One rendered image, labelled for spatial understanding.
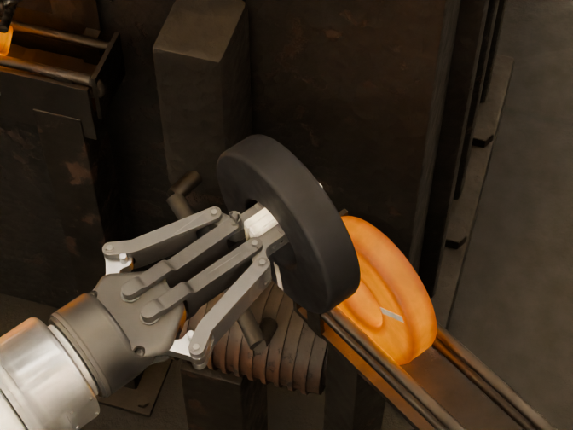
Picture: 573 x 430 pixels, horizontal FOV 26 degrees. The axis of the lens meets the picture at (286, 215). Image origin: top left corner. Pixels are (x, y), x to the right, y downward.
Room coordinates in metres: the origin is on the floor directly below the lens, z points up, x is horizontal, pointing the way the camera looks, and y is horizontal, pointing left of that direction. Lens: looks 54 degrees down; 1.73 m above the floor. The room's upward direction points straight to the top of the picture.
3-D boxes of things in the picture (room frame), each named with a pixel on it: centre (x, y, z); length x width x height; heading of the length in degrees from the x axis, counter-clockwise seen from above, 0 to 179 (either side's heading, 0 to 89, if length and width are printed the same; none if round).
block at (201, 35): (0.92, 0.09, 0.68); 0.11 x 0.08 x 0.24; 163
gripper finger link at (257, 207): (0.58, 0.04, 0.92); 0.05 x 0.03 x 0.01; 129
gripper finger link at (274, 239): (0.55, 0.01, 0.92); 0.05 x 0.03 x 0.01; 129
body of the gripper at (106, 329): (0.49, 0.12, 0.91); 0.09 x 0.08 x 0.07; 129
